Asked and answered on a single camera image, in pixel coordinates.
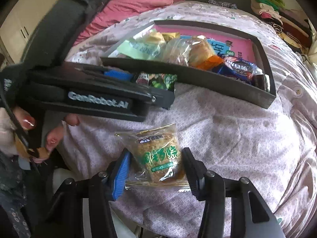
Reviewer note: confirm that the light green pastry packet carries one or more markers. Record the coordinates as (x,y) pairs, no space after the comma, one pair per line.
(145,48)

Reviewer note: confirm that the blue Oreo cookie packet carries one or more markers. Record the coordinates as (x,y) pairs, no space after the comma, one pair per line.
(244,71)

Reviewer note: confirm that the clear round cake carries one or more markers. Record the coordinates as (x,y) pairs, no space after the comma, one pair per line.
(177,51)

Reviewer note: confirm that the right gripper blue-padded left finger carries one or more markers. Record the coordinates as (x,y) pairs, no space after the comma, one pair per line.
(82,209)

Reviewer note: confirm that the green-label rice cracker packet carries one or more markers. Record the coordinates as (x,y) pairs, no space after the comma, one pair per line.
(157,153)

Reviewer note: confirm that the pink blanket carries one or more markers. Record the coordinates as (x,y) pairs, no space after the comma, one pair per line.
(118,10)

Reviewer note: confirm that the patterned mauve quilt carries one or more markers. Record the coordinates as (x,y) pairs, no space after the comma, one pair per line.
(275,148)

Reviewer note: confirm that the gold wafer snack packet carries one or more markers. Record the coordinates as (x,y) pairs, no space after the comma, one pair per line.
(155,37)

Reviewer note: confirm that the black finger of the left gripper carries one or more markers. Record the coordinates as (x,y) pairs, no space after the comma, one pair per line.
(153,97)

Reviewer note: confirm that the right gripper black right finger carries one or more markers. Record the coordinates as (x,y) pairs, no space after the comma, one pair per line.
(251,216)

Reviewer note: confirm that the green pea snack packet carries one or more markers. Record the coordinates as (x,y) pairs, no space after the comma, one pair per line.
(160,81)

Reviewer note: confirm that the pink blue Chinese workbook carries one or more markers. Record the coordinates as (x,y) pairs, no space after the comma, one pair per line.
(222,42)

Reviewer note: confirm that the orange-ended biscuit packet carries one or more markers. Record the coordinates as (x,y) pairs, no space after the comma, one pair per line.
(202,54)

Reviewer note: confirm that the stack of folded clothes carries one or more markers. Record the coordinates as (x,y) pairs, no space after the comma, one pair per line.
(292,26)

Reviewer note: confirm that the cream wardrobe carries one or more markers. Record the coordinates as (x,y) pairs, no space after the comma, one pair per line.
(21,23)

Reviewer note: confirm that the black shallow tray box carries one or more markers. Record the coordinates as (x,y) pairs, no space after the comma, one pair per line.
(197,77)

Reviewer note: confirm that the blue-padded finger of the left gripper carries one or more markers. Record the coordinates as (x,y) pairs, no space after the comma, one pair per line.
(121,75)

